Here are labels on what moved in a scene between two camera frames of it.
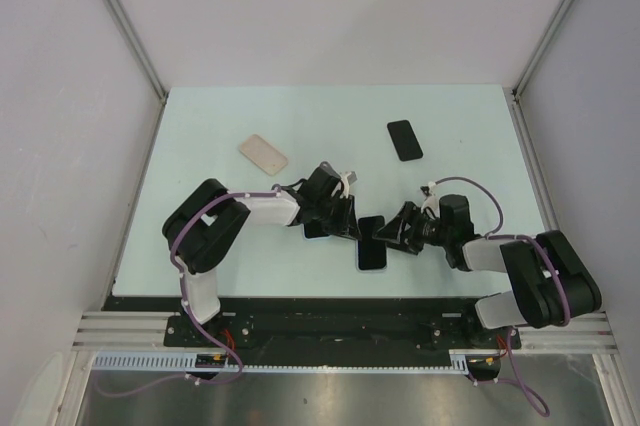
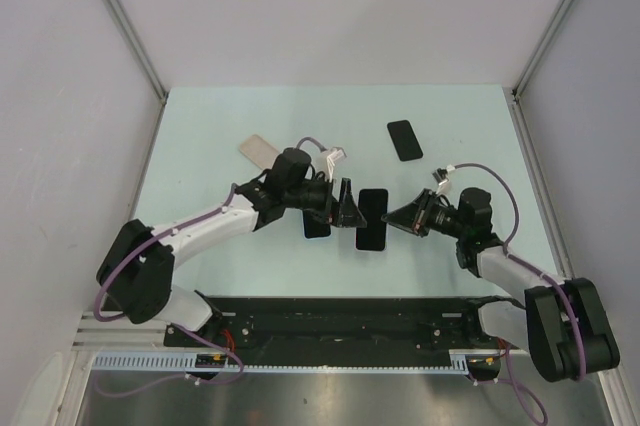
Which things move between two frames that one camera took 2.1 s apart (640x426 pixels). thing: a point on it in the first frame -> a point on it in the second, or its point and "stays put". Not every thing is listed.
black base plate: (325, 325) stays put
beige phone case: (263, 154) stays put
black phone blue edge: (315, 229) stays put
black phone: (405, 140) stays put
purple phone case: (368, 270) -> (373, 204)
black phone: (372, 252) -> (373, 204)
